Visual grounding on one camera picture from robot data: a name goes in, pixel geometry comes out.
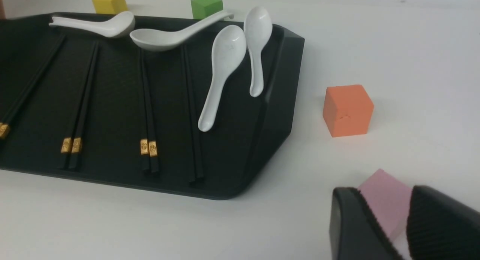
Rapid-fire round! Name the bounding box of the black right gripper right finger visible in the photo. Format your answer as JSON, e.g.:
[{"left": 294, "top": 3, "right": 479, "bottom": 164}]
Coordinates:
[{"left": 406, "top": 185, "right": 480, "bottom": 260}]

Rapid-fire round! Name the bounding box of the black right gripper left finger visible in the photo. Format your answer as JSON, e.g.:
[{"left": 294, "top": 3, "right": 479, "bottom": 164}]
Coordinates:
[{"left": 329, "top": 187, "right": 403, "bottom": 260}]

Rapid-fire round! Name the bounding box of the pink cube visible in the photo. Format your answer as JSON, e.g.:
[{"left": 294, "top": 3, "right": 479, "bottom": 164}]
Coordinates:
[{"left": 358, "top": 169, "right": 413, "bottom": 241}]

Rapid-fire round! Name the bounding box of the orange cube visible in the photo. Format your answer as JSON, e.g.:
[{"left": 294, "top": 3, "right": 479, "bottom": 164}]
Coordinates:
[{"left": 323, "top": 84, "right": 374, "bottom": 137}]

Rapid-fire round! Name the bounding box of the black chopstick pair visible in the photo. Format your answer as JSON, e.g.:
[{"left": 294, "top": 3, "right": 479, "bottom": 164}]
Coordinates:
[
  {"left": 0, "top": 34, "right": 66, "bottom": 139},
  {"left": 66, "top": 43, "right": 99, "bottom": 170},
  {"left": 142, "top": 50, "right": 159, "bottom": 176},
  {"left": 57, "top": 41, "right": 98, "bottom": 170},
  {"left": 181, "top": 45, "right": 197, "bottom": 187},
  {"left": 186, "top": 46, "right": 204, "bottom": 183},
  {"left": 138, "top": 48, "right": 150, "bottom": 175}
]

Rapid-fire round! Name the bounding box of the white spoon long front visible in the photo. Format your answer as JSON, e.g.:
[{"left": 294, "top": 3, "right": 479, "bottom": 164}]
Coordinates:
[{"left": 198, "top": 25, "right": 247, "bottom": 132}]

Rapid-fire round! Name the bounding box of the white spoon far right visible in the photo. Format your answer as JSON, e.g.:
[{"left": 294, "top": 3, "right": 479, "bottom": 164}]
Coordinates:
[{"left": 243, "top": 6, "right": 273, "bottom": 97}]

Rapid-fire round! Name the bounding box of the green cube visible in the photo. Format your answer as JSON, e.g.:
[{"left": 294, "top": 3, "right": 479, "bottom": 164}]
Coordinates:
[{"left": 190, "top": 0, "right": 224, "bottom": 20}]

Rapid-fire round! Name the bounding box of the white spoon centre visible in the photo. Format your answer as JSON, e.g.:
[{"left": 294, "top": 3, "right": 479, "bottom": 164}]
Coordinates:
[{"left": 130, "top": 10, "right": 234, "bottom": 52}]

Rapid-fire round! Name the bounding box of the black plastic tray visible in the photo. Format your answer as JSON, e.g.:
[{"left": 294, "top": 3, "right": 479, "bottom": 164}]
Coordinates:
[{"left": 1, "top": 12, "right": 305, "bottom": 200}]

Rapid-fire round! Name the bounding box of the white spoon far left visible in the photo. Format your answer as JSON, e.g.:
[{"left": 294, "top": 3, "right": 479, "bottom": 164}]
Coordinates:
[{"left": 49, "top": 11, "right": 135, "bottom": 38}]

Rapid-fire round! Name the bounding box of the yellow cube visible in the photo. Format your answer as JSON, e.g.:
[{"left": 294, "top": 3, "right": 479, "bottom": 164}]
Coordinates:
[{"left": 91, "top": 0, "right": 129, "bottom": 15}]

